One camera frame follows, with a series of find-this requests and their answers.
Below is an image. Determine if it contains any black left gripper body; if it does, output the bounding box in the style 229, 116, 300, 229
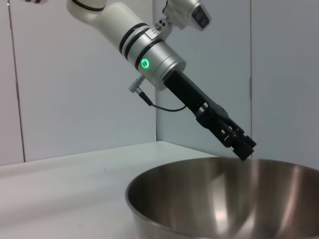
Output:
163, 70, 229, 130

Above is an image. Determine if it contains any stainless steel mixing bowl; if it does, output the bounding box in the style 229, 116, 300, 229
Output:
125, 156, 319, 239

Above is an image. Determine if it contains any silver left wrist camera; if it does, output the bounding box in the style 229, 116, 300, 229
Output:
161, 0, 212, 32

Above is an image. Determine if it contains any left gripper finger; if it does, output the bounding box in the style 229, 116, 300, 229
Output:
224, 116, 257, 150
209, 120, 254, 161

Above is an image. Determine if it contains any left gripper cable with connector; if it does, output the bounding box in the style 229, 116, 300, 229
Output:
128, 76, 187, 113

